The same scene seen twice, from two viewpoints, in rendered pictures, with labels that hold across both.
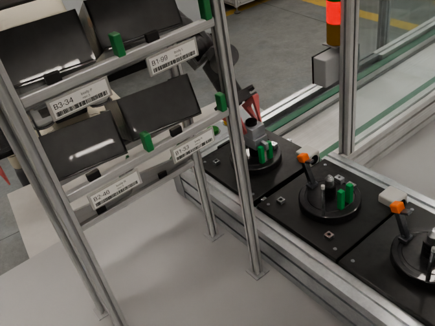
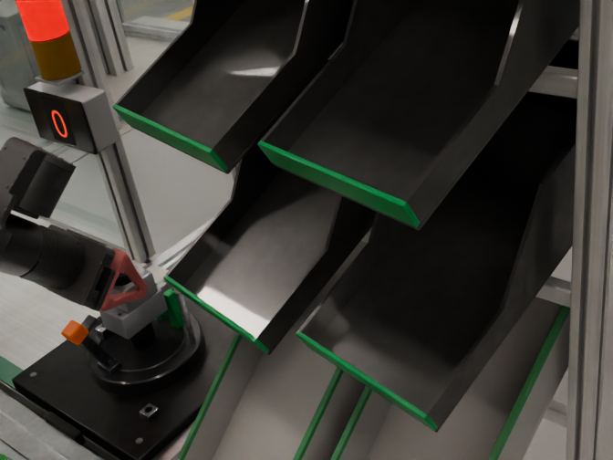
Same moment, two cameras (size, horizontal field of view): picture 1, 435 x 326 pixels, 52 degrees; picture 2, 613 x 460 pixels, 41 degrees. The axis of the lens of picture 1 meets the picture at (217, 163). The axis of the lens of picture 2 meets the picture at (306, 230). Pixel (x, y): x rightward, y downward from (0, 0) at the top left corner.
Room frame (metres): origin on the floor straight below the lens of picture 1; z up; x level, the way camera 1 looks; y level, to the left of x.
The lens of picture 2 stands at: (0.94, 0.71, 1.60)
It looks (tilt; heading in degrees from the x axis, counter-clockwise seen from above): 32 degrees down; 256
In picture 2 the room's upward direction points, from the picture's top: 10 degrees counter-clockwise
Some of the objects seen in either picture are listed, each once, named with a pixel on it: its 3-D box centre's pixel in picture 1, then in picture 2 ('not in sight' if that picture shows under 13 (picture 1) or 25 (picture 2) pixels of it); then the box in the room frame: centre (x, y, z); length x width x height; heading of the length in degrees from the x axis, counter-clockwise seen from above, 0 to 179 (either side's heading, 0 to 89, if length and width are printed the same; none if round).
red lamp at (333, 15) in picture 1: (337, 10); (42, 14); (0.96, -0.33, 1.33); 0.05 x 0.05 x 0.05
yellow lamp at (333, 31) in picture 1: (337, 31); (56, 54); (0.96, -0.33, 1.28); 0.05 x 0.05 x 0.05
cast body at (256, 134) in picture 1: (255, 132); (135, 290); (0.95, -0.11, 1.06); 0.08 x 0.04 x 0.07; 32
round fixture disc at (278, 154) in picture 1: (255, 156); (146, 348); (0.96, -0.10, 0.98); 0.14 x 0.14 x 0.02
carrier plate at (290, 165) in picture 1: (256, 162); (150, 360); (0.96, -0.10, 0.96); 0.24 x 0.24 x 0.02; 32
